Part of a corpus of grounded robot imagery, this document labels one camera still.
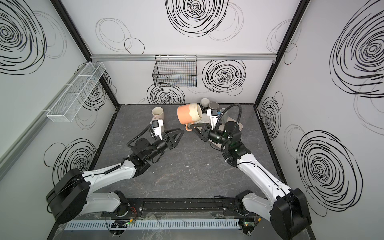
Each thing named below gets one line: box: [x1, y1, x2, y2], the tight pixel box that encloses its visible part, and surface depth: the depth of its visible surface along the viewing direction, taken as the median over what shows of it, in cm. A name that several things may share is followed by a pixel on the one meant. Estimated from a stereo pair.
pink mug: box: [151, 106, 164, 121], surface depth 106 cm
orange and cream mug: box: [177, 103, 203, 132], surface depth 67 cm
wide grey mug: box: [208, 101, 220, 109], surface depth 107 cm
